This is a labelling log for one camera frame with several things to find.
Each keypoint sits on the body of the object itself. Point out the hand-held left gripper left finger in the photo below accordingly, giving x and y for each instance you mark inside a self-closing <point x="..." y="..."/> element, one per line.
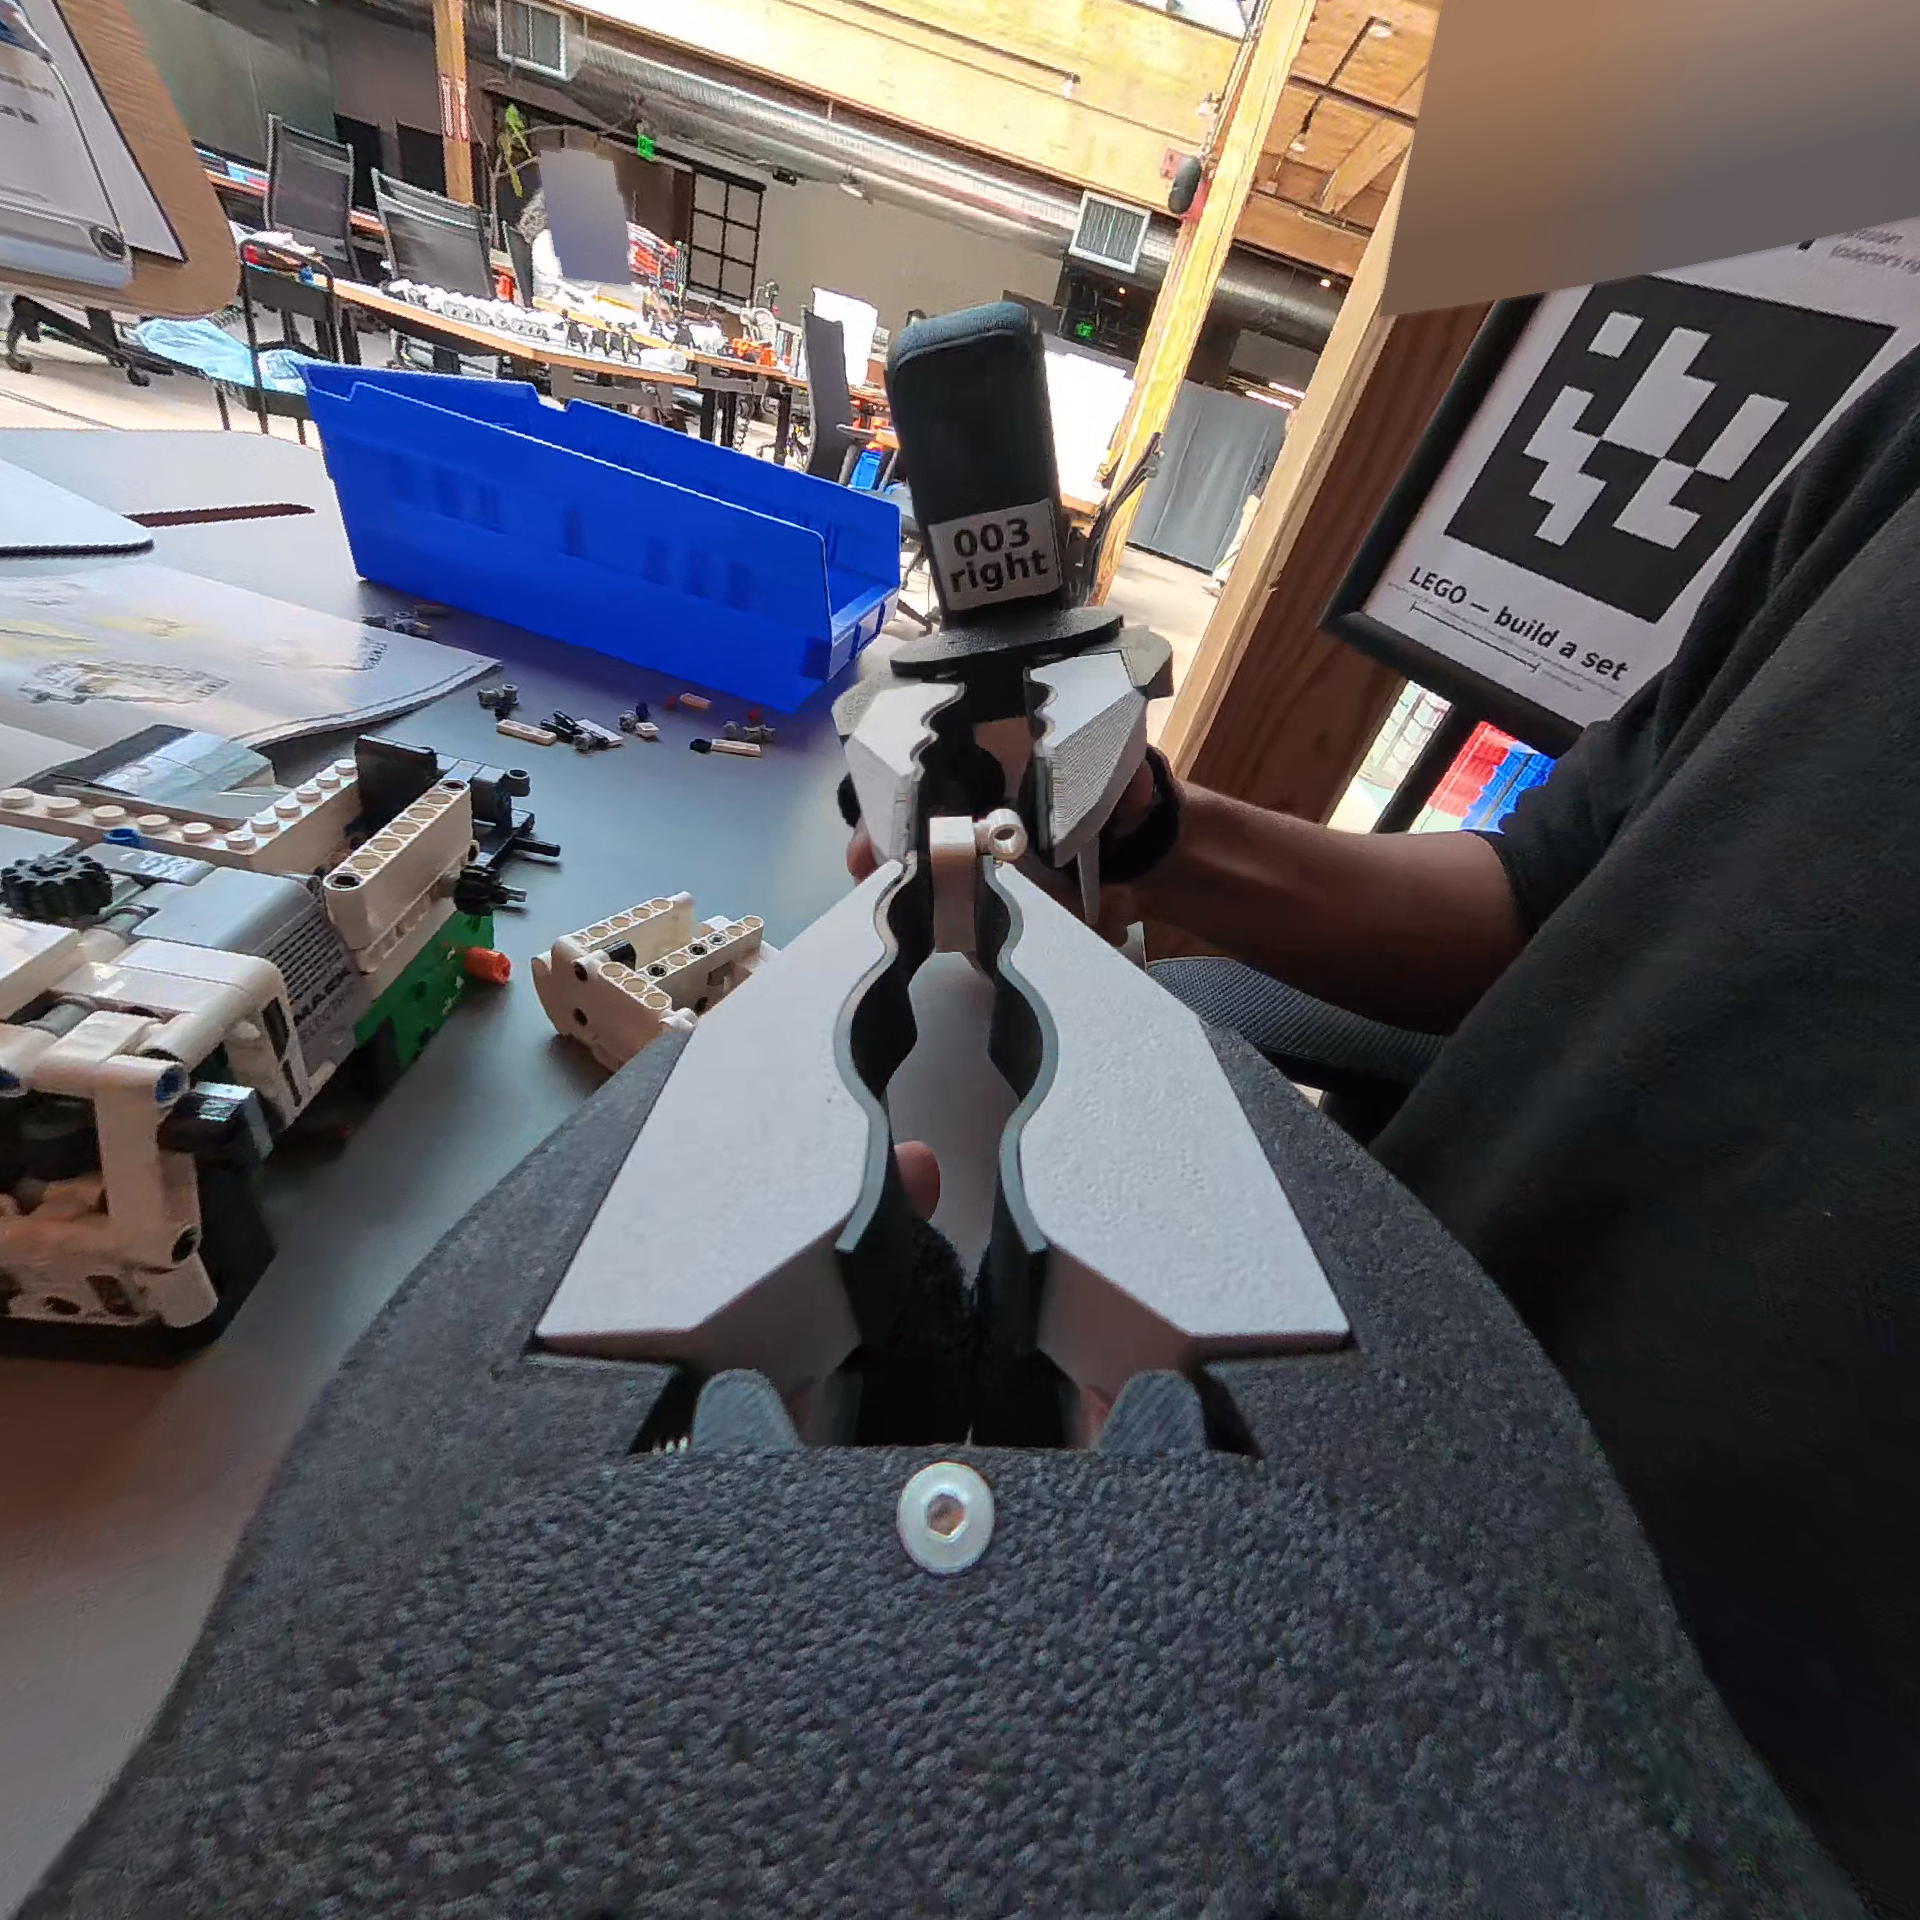
<point x="720" y="1200"/>

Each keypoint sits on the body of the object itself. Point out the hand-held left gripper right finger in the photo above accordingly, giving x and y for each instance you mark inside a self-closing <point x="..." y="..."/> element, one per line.
<point x="1185" y="1200"/>

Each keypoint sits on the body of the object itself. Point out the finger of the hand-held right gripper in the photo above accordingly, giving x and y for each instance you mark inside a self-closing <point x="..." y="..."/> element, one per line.
<point x="1095" y="765"/>
<point x="884" y="765"/>

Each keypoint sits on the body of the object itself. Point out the small white lego connector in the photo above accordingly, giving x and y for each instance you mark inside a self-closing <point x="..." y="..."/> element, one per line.
<point x="955" y="885"/>

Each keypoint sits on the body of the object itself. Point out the white lego subassembly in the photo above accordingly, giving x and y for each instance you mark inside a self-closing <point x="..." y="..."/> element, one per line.
<point x="628" y="975"/>

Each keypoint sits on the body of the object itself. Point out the person's right forearm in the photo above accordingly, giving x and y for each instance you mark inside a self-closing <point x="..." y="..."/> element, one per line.
<point x="1349" y="914"/>

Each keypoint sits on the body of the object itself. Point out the scattered small lego pieces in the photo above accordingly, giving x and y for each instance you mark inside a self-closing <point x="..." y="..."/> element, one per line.
<point x="523" y="729"/>

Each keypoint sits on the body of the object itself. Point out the white green lego truck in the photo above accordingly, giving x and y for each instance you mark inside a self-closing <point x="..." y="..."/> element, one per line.
<point x="224" y="975"/>

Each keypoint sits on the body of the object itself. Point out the person's right hand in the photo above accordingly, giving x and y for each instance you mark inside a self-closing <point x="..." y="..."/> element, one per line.
<point x="1154" y="917"/>

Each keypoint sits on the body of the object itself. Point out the person's left hand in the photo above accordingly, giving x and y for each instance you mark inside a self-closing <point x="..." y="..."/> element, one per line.
<point x="916" y="1177"/>

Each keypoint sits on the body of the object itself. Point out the blue plastic bin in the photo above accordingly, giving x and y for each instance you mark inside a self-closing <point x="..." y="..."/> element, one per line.
<point x="600" y="555"/>

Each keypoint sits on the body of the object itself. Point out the black framed marker sign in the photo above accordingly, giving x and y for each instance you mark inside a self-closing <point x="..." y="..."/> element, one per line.
<point x="1665" y="422"/>

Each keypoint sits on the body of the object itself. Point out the grey instruction manual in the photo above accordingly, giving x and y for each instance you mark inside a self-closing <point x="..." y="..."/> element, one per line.
<point x="224" y="646"/>

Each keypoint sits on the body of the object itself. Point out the instruction sheet on clipboard stand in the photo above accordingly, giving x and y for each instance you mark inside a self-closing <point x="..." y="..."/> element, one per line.
<point x="210" y="225"/>

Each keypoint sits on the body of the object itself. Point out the wooden post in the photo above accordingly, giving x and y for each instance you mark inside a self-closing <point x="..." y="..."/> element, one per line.
<point x="1306" y="600"/>

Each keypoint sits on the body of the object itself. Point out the metal air duct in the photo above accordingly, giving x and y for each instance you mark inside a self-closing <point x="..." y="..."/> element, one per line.
<point x="780" y="128"/>

